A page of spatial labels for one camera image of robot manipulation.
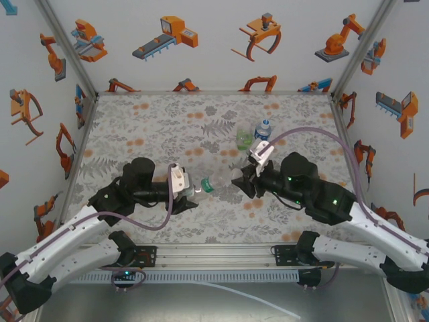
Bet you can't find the green tinted plastic bottle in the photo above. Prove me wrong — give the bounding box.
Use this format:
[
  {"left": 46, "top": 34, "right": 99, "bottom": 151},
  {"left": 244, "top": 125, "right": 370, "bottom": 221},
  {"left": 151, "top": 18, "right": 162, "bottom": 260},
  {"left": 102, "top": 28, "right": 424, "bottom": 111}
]
[{"left": 236, "top": 123, "right": 255, "bottom": 151}]

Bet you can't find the clear bottle with green label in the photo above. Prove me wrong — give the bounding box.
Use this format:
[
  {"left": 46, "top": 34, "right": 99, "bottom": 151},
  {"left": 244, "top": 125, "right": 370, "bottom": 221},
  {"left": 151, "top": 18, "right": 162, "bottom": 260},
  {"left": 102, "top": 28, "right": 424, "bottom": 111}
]
[{"left": 182, "top": 169, "right": 243, "bottom": 204}]

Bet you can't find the blue label plastic bottle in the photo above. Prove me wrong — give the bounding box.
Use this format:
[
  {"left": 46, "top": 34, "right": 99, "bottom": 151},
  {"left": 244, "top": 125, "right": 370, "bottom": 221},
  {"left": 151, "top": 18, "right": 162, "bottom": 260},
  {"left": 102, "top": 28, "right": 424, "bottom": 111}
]
[{"left": 253, "top": 119, "right": 271, "bottom": 142}]

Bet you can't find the floral patterned tablecloth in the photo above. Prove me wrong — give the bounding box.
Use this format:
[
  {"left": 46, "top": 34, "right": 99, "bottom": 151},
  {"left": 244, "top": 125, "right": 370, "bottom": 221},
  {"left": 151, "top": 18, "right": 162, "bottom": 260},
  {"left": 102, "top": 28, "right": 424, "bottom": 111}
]
[{"left": 53, "top": 93, "right": 375, "bottom": 245}]

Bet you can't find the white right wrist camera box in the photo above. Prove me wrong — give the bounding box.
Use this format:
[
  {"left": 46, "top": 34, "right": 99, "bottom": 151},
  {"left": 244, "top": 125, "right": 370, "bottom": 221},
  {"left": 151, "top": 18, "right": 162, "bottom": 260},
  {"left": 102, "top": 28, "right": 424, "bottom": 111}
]
[{"left": 247, "top": 140, "right": 274, "bottom": 177}]

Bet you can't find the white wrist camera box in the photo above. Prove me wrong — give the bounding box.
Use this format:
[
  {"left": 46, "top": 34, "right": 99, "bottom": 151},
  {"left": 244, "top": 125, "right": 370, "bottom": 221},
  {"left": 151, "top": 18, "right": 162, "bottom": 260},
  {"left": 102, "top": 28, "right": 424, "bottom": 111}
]
[
  {"left": 247, "top": 140, "right": 274, "bottom": 177},
  {"left": 168, "top": 163, "right": 190, "bottom": 194}
]

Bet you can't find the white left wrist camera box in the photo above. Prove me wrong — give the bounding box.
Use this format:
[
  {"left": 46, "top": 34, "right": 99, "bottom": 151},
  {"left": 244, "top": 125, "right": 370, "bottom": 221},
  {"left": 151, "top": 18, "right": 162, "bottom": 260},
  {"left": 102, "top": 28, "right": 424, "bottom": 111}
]
[{"left": 168, "top": 163, "right": 190, "bottom": 194}]

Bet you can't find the aluminium side frame rail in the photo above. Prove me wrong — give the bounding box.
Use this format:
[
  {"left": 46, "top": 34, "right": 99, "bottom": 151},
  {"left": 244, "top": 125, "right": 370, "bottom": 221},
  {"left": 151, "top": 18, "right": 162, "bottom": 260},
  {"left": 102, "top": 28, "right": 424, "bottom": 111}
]
[
  {"left": 52, "top": 95, "right": 101, "bottom": 243},
  {"left": 330, "top": 99, "right": 381, "bottom": 242}
]

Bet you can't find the aluminium front frame rail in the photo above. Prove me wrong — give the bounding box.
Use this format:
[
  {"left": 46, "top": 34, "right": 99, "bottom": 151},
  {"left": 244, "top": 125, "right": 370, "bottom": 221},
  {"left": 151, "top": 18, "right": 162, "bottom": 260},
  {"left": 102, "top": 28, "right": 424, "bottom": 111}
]
[{"left": 36, "top": 243, "right": 393, "bottom": 270}]

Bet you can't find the white slotted cable duct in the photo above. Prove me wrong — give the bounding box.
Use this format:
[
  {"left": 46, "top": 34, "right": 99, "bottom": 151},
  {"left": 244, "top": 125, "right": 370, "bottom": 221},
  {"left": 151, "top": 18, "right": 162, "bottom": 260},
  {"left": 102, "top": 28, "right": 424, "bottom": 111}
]
[{"left": 72, "top": 270, "right": 300, "bottom": 284}]

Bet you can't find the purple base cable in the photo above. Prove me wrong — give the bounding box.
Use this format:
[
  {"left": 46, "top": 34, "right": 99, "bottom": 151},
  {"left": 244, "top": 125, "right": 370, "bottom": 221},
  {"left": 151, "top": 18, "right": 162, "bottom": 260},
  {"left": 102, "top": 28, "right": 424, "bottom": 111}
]
[
  {"left": 301, "top": 261, "right": 341, "bottom": 291},
  {"left": 111, "top": 266, "right": 147, "bottom": 293}
]

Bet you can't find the aluminium frame post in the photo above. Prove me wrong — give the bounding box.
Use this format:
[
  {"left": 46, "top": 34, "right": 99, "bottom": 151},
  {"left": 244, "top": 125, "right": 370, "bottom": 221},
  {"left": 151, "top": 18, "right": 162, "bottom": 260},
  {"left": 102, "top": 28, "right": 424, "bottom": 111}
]
[
  {"left": 36, "top": 0, "right": 100, "bottom": 97},
  {"left": 330, "top": 0, "right": 398, "bottom": 100}
]

